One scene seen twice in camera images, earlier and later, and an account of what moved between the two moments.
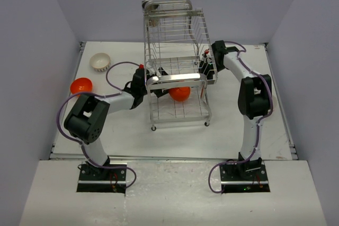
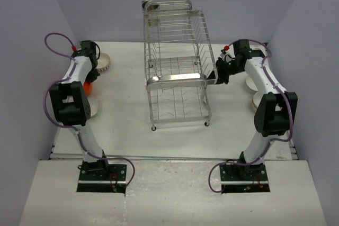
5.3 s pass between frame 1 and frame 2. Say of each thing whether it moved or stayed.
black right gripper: moved
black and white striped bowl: stayed
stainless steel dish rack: stayed
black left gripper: moved
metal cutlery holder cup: stayed
